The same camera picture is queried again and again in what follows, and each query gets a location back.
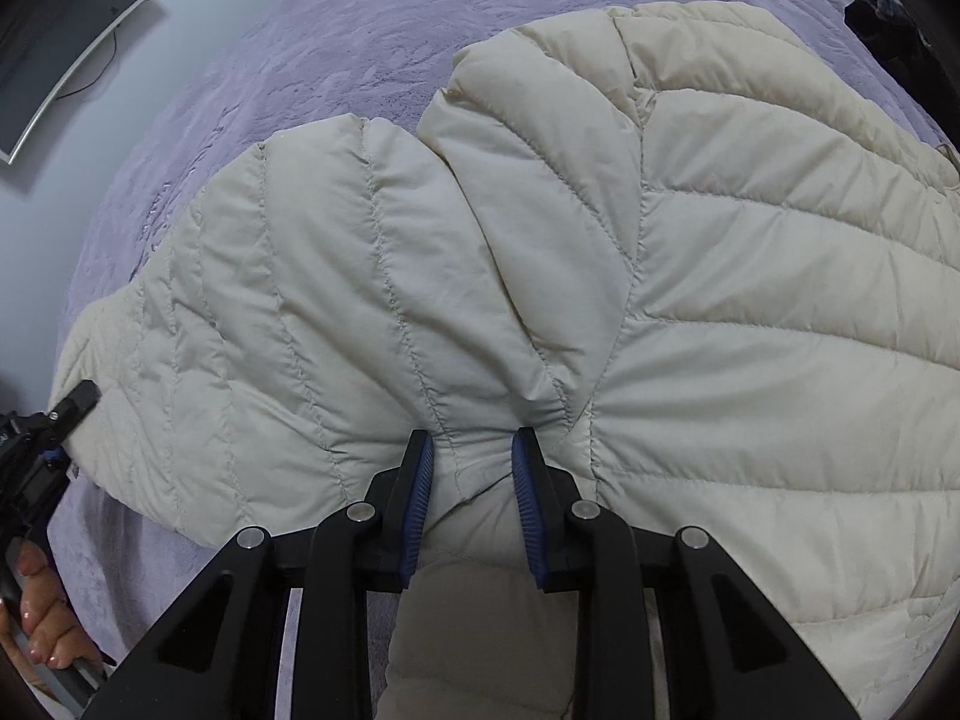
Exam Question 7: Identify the person's left hand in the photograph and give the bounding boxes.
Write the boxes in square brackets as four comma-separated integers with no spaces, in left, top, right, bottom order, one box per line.
[2,541,103,684]

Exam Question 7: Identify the curved black monitor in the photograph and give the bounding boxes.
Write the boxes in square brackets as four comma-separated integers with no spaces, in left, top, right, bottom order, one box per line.
[2,0,148,164]

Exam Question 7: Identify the cream quilted down jacket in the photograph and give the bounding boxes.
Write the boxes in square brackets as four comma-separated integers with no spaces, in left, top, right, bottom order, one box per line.
[52,2,958,718]

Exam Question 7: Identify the dark folded jeans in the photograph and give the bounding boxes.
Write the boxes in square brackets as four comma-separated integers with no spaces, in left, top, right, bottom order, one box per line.
[844,0,931,54]

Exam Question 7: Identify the lavender embossed bed blanket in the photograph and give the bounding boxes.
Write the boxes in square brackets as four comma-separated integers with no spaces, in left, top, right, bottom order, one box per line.
[50,0,958,718]

